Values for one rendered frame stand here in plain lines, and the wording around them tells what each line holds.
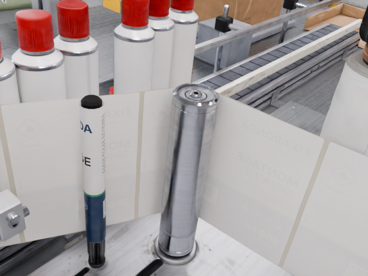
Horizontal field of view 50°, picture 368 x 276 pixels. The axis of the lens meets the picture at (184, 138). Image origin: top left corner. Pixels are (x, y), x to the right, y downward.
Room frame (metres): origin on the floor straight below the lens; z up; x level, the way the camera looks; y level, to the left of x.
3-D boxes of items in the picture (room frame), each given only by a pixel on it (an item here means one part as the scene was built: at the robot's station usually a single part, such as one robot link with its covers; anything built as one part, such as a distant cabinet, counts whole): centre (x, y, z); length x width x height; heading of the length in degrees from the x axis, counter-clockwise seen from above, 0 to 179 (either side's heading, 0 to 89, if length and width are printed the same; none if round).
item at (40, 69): (0.37, 0.16, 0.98); 0.05 x 0.05 x 0.20
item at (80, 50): (0.42, 0.14, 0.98); 0.05 x 0.05 x 0.20
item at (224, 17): (0.82, -0.07, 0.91); 0.07 x 0.03 x 0.16; 53
